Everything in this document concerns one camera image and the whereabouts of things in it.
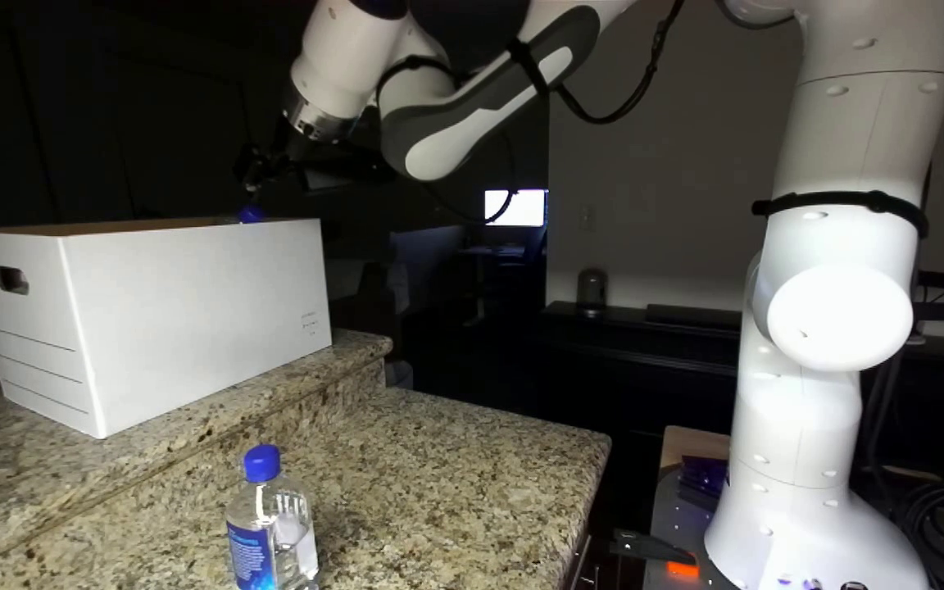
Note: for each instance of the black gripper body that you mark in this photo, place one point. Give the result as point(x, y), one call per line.
point(319, 163)

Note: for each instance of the clear blue-capped water bottle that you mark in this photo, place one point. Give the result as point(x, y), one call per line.
point(271, 525)

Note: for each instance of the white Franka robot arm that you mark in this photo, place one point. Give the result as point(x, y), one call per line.
point(821, 439)

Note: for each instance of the white rectangular storage box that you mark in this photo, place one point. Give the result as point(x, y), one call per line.
point(164, 329)

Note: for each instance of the dark office chair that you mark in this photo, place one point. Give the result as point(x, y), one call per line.
point(426, 268)

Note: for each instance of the lit computer monitor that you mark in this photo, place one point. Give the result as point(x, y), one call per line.
point(517, 207)

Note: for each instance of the small dark speaker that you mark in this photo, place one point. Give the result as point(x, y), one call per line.
point(592, 289)

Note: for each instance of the dark low cabinet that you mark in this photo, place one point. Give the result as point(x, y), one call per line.
point(648, 373)

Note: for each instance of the orange button on base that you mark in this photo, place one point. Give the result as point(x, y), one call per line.
point(683, 572)

